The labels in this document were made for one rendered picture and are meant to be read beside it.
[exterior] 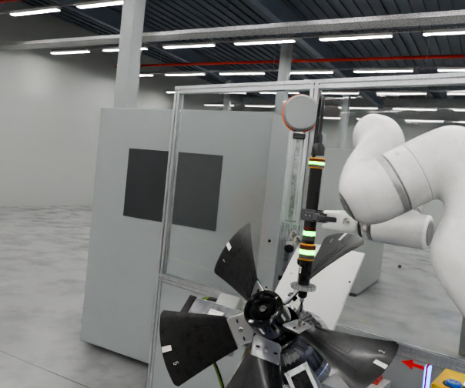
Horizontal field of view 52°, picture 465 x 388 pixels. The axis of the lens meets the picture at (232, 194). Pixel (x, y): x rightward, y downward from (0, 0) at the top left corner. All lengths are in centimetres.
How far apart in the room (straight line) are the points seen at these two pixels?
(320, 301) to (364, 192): 97
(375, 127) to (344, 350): 65
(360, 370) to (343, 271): 53
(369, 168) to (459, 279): 21
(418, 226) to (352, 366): 38
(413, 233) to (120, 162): 310
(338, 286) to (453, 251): 101
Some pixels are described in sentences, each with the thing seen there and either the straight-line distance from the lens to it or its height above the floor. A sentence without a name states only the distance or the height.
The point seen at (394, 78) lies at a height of 204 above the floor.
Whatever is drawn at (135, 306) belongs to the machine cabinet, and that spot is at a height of 47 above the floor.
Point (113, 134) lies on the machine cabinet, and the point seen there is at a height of 183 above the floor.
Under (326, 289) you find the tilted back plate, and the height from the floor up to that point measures 123.
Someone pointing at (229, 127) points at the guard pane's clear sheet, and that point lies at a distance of 244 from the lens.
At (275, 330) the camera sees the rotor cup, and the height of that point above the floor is 117.
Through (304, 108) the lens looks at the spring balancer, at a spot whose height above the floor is 190.
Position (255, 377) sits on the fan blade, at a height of 106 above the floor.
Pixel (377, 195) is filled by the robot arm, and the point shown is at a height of 158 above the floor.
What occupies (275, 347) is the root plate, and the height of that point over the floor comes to 112.
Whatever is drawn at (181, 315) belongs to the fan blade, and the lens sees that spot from 151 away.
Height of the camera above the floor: 159
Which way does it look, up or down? 2 degrees down
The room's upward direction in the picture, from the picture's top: 6 degrees clockwise
